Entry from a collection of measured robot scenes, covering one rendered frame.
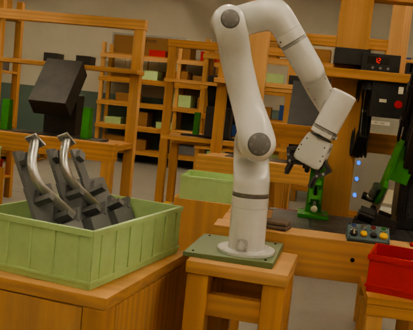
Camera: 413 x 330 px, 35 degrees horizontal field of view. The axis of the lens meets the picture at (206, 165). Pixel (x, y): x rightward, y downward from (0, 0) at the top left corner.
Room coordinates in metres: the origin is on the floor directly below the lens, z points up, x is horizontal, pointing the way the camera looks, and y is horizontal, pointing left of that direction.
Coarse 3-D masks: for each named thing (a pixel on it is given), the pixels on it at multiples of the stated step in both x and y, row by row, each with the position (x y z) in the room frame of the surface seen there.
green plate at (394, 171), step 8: (400, 144) 2.55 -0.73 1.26; (400, 152) 2.54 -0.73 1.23; (392, 160) 2.58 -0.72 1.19; (400, 160) 2.56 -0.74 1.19; (392, 168) 2.55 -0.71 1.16; (400, 168) 2.56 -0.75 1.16; (384, 176) 2.61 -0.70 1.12; (392, 176) 2.56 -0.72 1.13; (400, 176) 2.55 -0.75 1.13; (408, 176) 2.55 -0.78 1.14
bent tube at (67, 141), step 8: (64, 136) 2.21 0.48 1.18; (64, 144) 2.18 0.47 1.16; (72, 144) 2.23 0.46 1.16; (64, 152) 2.16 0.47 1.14; (64, 160) 2.14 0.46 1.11; (64, 168) 2.13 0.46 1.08; (64, 176) 2.13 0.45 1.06; (72, 176) 2.14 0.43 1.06; (72, 184) 2.14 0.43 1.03; (88, 192) 2.21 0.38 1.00; (88, 200) 2.21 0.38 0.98; (96, 200) 2.24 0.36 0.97
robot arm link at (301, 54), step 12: (288, 48) 2.11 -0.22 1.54; (300, 48) 2.10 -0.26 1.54; (312, 48) 2.12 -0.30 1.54; (288, 60) 2.14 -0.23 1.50; (300, 60) 2.11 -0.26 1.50; (312, 60) 2.11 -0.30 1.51; (300, 72) 2.12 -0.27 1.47; (312, 72) 2.11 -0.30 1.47; (324, 72) 2.17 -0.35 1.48; (312, 84) 2.18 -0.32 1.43; (324, 84) 2.21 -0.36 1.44; (312, 96) 2.23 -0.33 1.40; (324, 96) 2.23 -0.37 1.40
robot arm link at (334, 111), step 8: (336, 88) 2.14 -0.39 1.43; (328, 96) 2.15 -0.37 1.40; (336, 96) 2.12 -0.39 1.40; (344, 96) 2.11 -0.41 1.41; (352, 96) 2.13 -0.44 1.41; (328, 104) 2.13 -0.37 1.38; (336, 104) 2.12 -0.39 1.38; (344, 104) 2.12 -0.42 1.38; (352, 104) 2.13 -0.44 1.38; (320, 112) 2.16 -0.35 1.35; (328, 112) 2.12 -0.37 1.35; (336, 112) 2.12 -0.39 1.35; (344, 112) 2.12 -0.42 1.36; (320, 120) 2.14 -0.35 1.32; (328, 120) 2.12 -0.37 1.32; (336, 120) 2.12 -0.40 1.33; (344, 120) 2.14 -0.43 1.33; (328, 128) 2.12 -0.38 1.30; (336, 128) 2.13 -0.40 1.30
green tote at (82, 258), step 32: (0, 224) 1.92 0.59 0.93; (32, 224) 1.87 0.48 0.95; (128, 224) 1.99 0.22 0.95; (160, 224) 2.21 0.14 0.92; (0, 256) 1.92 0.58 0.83; (32, 256) 1.88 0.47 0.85; (64, 256) 1.84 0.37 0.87; (96, 256) 1.83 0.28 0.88; (128, 256) 2.01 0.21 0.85; (160, 256) 2.23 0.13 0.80
